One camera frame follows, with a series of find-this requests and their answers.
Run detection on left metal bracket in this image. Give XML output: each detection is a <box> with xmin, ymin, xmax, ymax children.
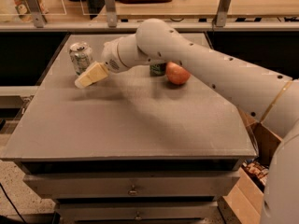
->
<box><xmin>26</xmin><ymin>0</ymin><xmax>47</xmax><ymax>28</ymax></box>

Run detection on black floor cable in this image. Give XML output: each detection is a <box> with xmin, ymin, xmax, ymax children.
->
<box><xmin>0</xmin><ymin>184</ymin><xmax>27</xmax><ymax>224</ymax></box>

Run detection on cardboard box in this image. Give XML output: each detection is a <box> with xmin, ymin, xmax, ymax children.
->
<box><xmin>220</xmin><ymin>111</ymin><xmax>281</xmax><ymax>224</ymax></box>

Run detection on metal bracket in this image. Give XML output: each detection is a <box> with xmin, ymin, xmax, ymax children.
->
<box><xmin>105</xmin><ymin>0</ymin><xmax>118</xmax><ymax>27</ymax></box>
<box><xmin>214</xmin><ymin>0</ymin><xmax>232</xmax><ymax>27</ymax></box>
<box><xmin>26</xmin><ymin>0</ymin><xmax>47</xmax><ymax>28</ymax></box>

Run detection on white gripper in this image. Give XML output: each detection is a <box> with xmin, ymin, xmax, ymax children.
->
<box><xmin>75</xmin><ymin>38</ymin><xmax>125</xmax><ymax>89</ymax></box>

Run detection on red apple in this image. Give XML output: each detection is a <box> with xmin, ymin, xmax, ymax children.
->
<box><xmin>165</xmin><ymin>62</ymin><xmax>191</xmax><ymax>85</ymax></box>

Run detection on upper drawer knob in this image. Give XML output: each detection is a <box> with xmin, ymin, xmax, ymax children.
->
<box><xmin>128</xmin><ymin>185</ymin><xmax>138</xmax><ymax>196</ymax></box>

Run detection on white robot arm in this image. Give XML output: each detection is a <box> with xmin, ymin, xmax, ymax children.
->
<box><xmin>75</xmin><ymin>19</ymin><xmax>299</xmax><ymax>224</ymax></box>

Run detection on middle metal bracket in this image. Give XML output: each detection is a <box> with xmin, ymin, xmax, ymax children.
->
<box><xmin>105</xmin><ymin>0</ymin><xmax>118</xmax><ymax>27</ymax></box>

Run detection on colourful snack package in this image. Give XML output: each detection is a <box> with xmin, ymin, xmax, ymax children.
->
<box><xmin>5</xmin><ymin>0</ymin><xmax>48</xmax><ymax>17</ymax></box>

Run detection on green soda can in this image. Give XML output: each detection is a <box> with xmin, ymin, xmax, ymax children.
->
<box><xmin>149</xmin><ymin>63</ymin><xmax>166</xmax><ymax>76</ymax></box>

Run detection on drawer knob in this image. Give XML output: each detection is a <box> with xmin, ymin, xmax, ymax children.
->
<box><xmin>135</xmin><ymin>212</ymin><xmax>142</xmax><ymax>221</ymax></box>
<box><xmin>128</xmin><ymin>185</ymin><xmax>138</xmax><ymax>196</ymax></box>

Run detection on lower drawer knob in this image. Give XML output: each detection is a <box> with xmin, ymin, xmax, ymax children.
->
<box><xmin>135</xmin><ymin>212</ymin><xmax>142</xmax><ymax>221</ymax></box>

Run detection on right metal bracket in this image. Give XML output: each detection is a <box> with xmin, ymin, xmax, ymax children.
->
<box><xmin>214</xmin><ymin>0</ymin><xmax>232</xmax><ymax>27</ymax></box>

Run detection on white 7up soda can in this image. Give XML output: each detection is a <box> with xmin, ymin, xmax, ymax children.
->
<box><xmin>69</xmin><ymin>42</ymin><xmax>93</xmax><ymax>76</ymax></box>

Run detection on grey drawer cabinet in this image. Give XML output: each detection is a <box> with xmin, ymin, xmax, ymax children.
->
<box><xmin>0</xmin><ymin>32</ymin><xmax>258</xmax><ymax>224</ymax></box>

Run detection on snack bags in box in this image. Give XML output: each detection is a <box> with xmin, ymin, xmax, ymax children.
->
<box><xmin>243</xmin><ymin>161</ymin><xmax>269</xmax><ymax>189</ymax></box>

